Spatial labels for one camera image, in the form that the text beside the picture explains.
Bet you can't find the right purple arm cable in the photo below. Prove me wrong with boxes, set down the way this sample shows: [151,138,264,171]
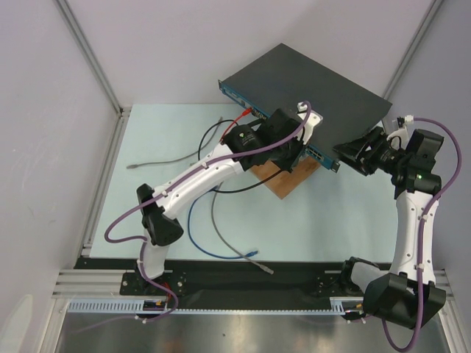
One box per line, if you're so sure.
[347,116,463,350]

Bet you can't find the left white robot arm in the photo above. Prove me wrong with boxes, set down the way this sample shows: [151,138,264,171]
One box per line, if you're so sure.
[135,103,323,294]

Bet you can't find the black blue network switch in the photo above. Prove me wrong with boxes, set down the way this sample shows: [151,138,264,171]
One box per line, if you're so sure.
[217,43,393,173]

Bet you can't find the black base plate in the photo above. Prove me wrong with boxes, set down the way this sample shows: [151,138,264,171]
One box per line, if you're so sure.
[74,257,363,311]

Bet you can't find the aluminium frame post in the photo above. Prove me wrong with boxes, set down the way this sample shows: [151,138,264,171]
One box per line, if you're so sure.
[382,0,445,100]
[53,0,124,118]

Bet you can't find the blue ethernet cable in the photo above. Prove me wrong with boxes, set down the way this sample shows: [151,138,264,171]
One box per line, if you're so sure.
[187,196,259,260]

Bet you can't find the red ethernet cable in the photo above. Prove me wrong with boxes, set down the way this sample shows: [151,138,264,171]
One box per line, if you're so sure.
[220,107,255,143]

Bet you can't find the white slotted cable duct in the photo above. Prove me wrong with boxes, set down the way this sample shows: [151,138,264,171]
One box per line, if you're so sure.
[68,299,170,315]

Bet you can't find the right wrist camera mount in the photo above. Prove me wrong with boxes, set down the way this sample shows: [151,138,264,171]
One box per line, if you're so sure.
[387,115,414,149]

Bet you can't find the left aluminium frame post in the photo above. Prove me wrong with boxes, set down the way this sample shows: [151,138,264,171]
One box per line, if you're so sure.
[53,0,124,118]

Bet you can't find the black ethernet cable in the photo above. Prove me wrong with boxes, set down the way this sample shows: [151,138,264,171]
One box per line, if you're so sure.
[196,123,280,193]

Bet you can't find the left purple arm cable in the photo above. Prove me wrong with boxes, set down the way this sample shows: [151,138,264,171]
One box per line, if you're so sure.
[105,101,314,324]

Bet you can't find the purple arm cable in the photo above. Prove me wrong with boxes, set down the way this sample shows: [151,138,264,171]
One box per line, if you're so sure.
[347,116,463,350]
[105,101,314,324]

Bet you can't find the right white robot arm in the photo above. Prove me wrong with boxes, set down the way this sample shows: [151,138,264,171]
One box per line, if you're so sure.
[334,127,446,329]

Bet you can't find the wooden board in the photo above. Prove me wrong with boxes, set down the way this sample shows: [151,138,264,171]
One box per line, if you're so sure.
[250,157,321,199]

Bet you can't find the right aluminium frame post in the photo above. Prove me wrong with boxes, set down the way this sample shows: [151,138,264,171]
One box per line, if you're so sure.
[382,0,445,100]

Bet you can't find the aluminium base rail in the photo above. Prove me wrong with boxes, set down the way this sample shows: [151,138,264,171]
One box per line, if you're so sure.
[51,268,128,299]

